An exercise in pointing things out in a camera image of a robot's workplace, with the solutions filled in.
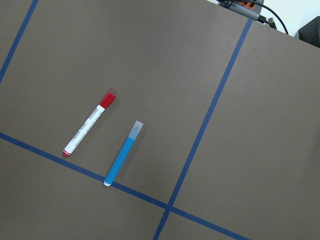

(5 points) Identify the red capped white marker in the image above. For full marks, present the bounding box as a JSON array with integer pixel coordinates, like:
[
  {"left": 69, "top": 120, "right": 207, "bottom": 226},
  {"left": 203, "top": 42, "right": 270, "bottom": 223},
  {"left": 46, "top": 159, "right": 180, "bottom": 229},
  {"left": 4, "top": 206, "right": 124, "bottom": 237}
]
[{"left": 62, "top": 92, "right": 116, "bottom": 157}]

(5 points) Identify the blue highlighter pen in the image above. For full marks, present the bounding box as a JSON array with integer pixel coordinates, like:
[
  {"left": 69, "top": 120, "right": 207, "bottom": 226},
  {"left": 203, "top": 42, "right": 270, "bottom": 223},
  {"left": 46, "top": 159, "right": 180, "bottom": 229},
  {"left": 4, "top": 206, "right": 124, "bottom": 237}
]
[{"left": 103, "top": 120, "right": 144, "bottom": 187}]

